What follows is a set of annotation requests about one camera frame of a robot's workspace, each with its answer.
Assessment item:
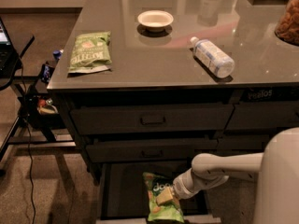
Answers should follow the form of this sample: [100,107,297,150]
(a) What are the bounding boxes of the colourful items on shelf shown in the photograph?
[37,99,58,115]

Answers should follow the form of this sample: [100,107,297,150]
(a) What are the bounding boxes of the clear plastic water bottle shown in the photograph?
[190,36,235,78]

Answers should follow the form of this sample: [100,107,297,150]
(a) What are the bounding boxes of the top right drawer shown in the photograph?
[227,101,299,131]

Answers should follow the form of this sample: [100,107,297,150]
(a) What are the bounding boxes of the dark blue can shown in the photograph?
[41,63,55,83]

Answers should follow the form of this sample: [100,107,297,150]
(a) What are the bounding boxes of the orange snack jar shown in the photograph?
[275,0,299,46]

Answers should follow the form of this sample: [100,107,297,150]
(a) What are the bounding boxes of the black side table stand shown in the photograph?
[0,34,72,160]

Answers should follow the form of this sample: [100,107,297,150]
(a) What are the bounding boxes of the open bottom drawer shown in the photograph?
[96,161,221,224]

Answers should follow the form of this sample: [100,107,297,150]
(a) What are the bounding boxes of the black laptop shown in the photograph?
[0,18,19,77]

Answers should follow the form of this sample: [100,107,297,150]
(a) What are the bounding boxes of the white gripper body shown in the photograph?
[173,175,194,199]

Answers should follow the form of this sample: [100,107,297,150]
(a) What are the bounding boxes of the black power cable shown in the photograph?
[19,58,37,224]

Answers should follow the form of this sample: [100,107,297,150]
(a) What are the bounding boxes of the green rice chip bag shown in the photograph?
[143,172,184,223]

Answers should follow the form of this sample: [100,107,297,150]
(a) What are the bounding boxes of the white paper bowl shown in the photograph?
[137,10,174,33]

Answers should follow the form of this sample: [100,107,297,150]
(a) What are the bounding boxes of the blue capped bottle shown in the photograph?
[52,49,64,61]

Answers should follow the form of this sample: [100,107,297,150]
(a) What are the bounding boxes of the middle left drawer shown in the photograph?
[86,138,218,162]

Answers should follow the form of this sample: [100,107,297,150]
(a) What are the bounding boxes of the middle right drawer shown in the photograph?
[217,134,270,151]

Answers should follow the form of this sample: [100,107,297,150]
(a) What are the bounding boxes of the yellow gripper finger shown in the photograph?
[156,187,175,205]

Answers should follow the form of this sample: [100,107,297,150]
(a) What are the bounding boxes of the green kettle chip bag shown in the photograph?
[68,32,112,74]

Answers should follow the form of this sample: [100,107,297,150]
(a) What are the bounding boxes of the top left drawer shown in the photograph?
[70,104,234,135]

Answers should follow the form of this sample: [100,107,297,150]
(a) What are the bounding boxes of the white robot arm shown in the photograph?
[156,128,299,224]

